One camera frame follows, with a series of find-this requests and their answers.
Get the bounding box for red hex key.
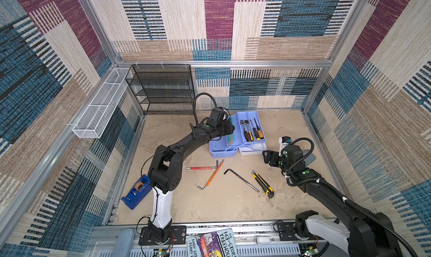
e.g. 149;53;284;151
185;160;220;171

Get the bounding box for colourful treehouse book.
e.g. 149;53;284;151
186;228;238;257

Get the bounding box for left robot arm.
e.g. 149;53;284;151
143;93;235;242

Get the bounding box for yellow black utility knife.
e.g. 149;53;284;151
252;170;275;199

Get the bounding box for black yellow screwdriver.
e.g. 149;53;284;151
250;120;260;141

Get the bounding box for wooden handle screwdriver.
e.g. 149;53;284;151
254;119;264;140

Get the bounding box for white and blue toolbox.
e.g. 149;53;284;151
209;111;267;158

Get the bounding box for orange hex key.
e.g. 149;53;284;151
196;159;225;190

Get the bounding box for black wire mesh shelf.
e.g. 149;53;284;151
125;64;195;115

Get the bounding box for yellow handled pliers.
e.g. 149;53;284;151
245;120;254;142

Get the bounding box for white wire mesh basket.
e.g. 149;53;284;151
73;68;129;139

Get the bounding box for black hex key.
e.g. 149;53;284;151
223;168;260;193

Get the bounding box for teal utility knife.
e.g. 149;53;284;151
227;126;235;146

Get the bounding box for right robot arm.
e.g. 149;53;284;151
262;136;417;257

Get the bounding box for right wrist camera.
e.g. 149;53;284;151
278;136;292;156

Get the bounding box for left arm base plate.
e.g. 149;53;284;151
139;225;187;246

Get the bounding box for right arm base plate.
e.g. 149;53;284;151
273;221;321;241

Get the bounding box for blue tape dispenser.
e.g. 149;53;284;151
121;175;152;210

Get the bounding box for red handled pliers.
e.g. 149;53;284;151
240;120;250;142

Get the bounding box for grey sponge block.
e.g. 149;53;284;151
303;149;316;167

